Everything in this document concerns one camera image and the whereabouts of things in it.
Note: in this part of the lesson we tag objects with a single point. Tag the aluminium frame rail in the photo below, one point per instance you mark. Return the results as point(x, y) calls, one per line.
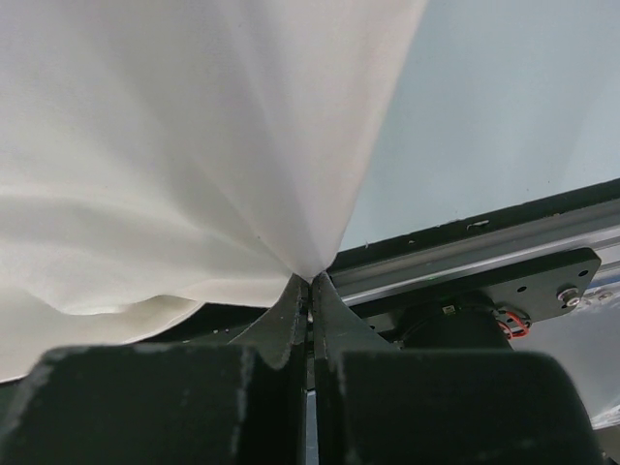
point(595, 226)

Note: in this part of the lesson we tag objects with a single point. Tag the white floral t-shirt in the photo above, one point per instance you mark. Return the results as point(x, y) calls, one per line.
point(159, 155)

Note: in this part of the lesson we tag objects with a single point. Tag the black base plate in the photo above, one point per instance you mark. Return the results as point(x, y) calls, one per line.
point(494, 307)

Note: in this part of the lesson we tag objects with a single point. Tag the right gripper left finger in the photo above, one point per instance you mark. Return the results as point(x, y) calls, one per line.
point(237, 403)

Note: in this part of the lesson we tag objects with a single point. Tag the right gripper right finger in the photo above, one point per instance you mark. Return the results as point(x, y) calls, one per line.
point(379, 404)

